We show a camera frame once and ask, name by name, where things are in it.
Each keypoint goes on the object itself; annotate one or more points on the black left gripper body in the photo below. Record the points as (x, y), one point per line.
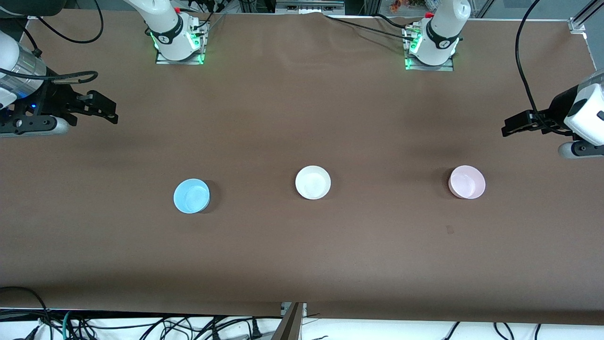
(555, 110)

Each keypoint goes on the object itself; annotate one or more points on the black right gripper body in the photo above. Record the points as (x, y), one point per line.
(57, 101)

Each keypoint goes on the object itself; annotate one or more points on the pink plastic bowl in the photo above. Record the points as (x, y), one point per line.
(467, 182)

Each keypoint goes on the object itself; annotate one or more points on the light blue plastic bowl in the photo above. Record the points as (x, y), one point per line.
(191, 196)

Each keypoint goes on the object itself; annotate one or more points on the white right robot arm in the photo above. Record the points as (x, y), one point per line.
(165, 23)

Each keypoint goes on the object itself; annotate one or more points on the white plastic bowl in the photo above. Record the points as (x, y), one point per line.
(313, 182)

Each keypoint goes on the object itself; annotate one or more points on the small orange object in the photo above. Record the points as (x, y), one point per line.
(395, 5)

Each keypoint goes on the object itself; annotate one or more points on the brown table cover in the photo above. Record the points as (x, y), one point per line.
(302, 118)

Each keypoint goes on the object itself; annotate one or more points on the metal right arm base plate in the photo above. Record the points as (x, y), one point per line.
(163, 59)

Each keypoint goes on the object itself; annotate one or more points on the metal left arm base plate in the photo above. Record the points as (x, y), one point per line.
(415, 66)

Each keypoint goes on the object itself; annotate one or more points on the grey metal bracket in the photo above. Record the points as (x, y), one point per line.
(309, 5)

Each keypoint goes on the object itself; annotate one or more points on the aluminium profile post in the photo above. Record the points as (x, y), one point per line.
(292, 326)

